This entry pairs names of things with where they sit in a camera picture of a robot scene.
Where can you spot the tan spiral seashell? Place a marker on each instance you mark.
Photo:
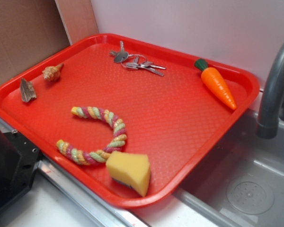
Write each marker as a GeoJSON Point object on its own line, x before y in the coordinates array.
{"type": "Point", "coordinates": [52, 73]}

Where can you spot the grey sink faucet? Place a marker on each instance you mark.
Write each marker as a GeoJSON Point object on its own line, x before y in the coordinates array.
{"type": "Point", "coordinates": [272, 103]}

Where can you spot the silver key bunch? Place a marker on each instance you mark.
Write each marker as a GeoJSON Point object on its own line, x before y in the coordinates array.
{"type": "Point", "coordinates": [131, 61]}

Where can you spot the grey plastic sink basin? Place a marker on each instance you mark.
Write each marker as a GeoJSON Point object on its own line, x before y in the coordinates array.
{"type": "Point", "coordinates": [240, 182]}

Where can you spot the red plastic tray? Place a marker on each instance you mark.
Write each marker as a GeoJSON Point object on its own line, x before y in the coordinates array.
{"type": "Point", "coordinates": [175, 120]}

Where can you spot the multicolour braided rope toy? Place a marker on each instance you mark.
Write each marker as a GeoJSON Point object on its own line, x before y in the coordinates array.
{"type": "Point", "coordinates": [99, 156]}

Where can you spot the yellow sponge wedge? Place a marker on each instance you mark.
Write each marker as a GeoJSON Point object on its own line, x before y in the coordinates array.
{"type": "Point", "coordinates": [133, 170]}

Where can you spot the brown cardboard panel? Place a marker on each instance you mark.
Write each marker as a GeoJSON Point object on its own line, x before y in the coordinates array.
{"type": "Point", "coordinates": [33, 30]}

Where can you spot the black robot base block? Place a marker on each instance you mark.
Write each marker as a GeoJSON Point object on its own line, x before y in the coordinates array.
{"type": "Point", "coordinates": [19, 159]}

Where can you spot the orange toy carrot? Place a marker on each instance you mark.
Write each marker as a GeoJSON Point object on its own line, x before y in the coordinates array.
{"type": "Point", "coordinates": [214, 81]}

